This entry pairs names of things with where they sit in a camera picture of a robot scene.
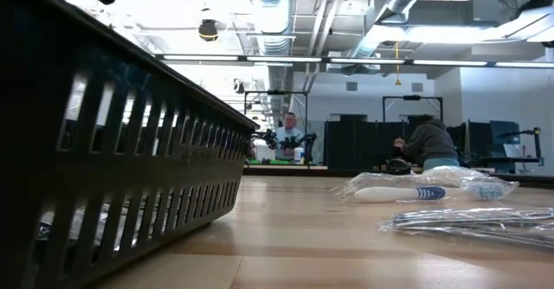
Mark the blue toothbrush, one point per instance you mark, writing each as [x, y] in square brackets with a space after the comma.
[389, 193]

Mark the background black robot arm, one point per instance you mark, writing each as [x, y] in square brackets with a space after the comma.
[308, 144]
[268, 137]

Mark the person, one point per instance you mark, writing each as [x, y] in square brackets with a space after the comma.
[398, 144]
[430, 142]
[289, 135]

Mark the background white canister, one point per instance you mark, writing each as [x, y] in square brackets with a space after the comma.
[298, 156]

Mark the black partition panel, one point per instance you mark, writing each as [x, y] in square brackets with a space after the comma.
[355, 144]

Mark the long ceiling light strip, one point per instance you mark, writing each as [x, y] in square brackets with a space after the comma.
[368, 60]

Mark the black slotted plastic basket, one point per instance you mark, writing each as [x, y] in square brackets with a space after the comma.
[108, 172]

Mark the clear bag of white cotton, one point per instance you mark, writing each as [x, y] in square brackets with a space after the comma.
[452, 173]

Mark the silver nail clipper in wrapper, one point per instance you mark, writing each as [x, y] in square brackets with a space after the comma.
[476, 226]

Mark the background monitor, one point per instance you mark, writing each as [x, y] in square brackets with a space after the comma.
[504, 133]

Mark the black background station frame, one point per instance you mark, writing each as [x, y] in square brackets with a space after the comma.
[412, 97]
[275, 92]

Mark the silver spiral ceiling duct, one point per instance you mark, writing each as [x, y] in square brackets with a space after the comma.
[272, 16]
[396, 1]

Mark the black overhead camera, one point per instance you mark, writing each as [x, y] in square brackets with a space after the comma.
[208, 29]

